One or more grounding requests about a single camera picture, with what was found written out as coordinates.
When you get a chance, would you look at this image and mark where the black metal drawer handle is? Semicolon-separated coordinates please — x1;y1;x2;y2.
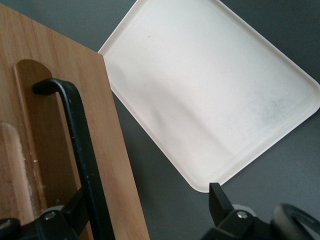
32;78;116;240

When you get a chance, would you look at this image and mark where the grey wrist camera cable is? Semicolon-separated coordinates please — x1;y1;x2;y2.
271;203;320;240

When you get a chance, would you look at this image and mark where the wooden drawer with notch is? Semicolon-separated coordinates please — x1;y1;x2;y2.
0;3;151;240

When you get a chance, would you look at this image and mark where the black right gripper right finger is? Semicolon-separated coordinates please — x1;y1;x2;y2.
199;182;271;240

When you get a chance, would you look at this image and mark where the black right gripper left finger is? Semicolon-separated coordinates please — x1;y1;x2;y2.
36;188;93;240

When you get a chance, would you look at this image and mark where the white plastic tray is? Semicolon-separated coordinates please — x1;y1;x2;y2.
97;0;320;194

